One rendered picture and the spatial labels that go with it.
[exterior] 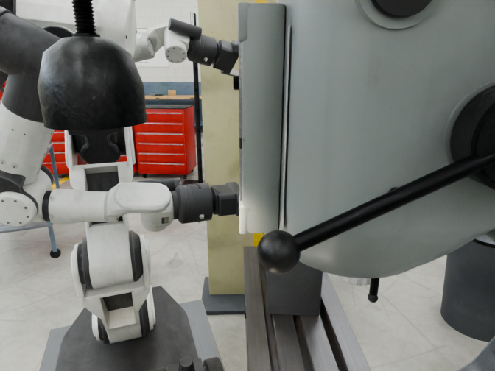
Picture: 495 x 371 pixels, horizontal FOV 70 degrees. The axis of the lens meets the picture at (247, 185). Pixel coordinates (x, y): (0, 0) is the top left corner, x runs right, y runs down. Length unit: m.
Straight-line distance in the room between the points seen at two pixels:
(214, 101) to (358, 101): 1.83
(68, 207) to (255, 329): 0.47
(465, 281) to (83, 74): 2.31
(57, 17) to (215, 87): 1.39
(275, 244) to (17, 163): 0.59
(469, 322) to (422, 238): 2.24
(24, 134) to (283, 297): 0.60
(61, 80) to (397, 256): 0.28
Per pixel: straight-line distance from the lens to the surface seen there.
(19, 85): 0.69
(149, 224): 0.82
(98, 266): 1.00
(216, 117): 2.08
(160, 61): 9.53
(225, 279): 2.46
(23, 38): 0.67
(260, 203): 0.34
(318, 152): 0.27
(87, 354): 1.45
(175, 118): 4.91
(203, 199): 0.78
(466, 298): 2.47
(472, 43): 0.29
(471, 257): 2.33
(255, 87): 0.32
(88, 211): 0.79
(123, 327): 1.27
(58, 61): 0.27
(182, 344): 1.39
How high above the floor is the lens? 1.50
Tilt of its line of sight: 18 degrees down
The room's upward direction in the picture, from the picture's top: straight up
